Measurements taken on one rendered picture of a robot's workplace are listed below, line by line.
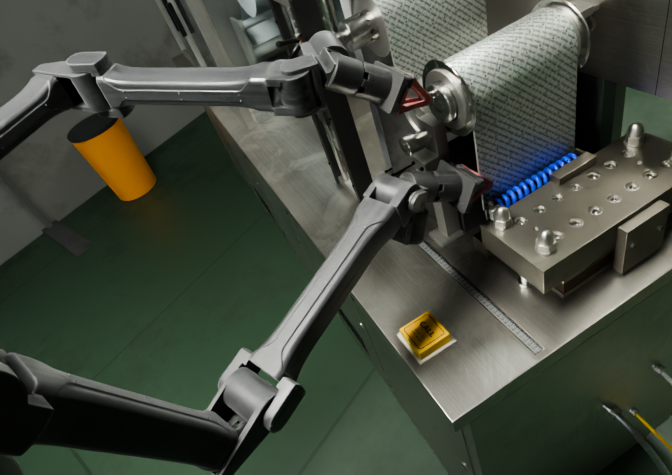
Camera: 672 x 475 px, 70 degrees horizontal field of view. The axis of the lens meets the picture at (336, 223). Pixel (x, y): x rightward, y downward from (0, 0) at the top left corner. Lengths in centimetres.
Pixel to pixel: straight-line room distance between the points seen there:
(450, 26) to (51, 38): 325
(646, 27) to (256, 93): 67
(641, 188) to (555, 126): 19
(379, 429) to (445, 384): 102
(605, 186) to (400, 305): 45
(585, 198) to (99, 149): 310
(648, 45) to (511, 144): 27
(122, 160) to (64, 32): 97
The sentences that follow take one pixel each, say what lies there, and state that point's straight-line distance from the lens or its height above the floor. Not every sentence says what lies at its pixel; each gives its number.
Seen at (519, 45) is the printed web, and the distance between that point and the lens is 94.
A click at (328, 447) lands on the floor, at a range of 194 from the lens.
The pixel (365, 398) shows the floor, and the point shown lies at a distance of 198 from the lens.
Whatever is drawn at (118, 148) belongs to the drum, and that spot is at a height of 40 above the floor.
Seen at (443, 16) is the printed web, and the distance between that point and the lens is 109.
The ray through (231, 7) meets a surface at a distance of 172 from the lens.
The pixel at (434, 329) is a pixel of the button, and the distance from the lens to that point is 95.
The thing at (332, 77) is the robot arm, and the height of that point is 139.
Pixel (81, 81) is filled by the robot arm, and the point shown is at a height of 147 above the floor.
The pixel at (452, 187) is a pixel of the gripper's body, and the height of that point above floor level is 114.
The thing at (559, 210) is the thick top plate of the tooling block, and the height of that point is 103.
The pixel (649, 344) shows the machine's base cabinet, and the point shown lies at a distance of 126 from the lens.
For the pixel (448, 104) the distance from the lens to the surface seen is 88.
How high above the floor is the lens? 170
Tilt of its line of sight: 40 degrees down
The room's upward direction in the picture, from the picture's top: 22 degrees counter-clockwise
